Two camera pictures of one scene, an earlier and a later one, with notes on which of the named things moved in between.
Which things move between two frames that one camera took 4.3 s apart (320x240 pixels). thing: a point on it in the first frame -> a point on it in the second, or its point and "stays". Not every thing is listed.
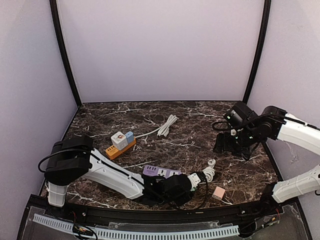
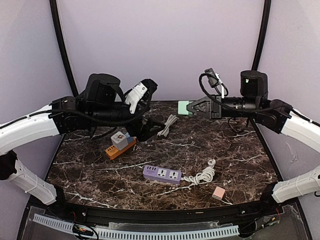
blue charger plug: x=129 y=136 stays
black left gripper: x=177 y=202 -> x=144 y=134
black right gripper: x=222 y=144 -> x=214 y=106
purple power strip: x=154 y=170 stays
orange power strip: x=113 y=152 stays
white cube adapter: x=119 y=140 stays
